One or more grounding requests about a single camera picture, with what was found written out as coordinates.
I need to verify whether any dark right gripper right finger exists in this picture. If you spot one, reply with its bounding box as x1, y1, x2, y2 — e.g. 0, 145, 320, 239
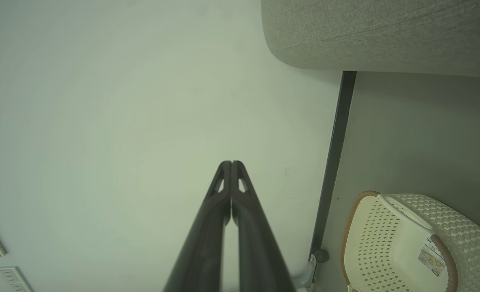
232, 161, 296, 292

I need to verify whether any white perforated laundry basket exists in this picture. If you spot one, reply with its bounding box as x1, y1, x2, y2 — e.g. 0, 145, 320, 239
341, 191, 480, 292

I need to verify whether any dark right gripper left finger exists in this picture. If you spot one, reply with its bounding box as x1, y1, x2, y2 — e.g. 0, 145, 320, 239
163, 161, 231, 292

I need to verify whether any grey fabric sofa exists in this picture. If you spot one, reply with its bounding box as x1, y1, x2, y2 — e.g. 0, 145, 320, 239
260, 0, 480, 77

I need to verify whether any grey metal support leg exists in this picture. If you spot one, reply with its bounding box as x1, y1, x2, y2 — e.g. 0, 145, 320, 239
293, 253, 317, 289

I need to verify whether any printed basket label sticker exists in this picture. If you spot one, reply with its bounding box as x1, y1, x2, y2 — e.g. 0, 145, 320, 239
418, 237, 446, 277

